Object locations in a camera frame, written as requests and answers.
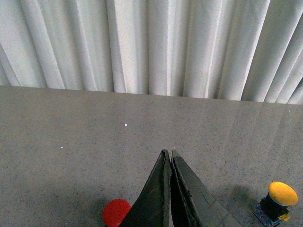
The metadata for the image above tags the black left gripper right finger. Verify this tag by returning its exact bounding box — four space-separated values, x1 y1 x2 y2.
170 150 241 227

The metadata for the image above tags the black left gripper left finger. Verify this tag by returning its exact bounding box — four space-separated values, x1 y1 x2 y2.
120 149 171 227

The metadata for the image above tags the yellow push button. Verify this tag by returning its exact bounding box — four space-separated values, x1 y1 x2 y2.
251 181 298 227

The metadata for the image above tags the red push button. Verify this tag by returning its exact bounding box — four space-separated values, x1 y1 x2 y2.
102 199 131 227

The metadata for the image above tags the white pleated curtain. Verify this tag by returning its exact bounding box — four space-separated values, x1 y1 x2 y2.
0 0 303 105

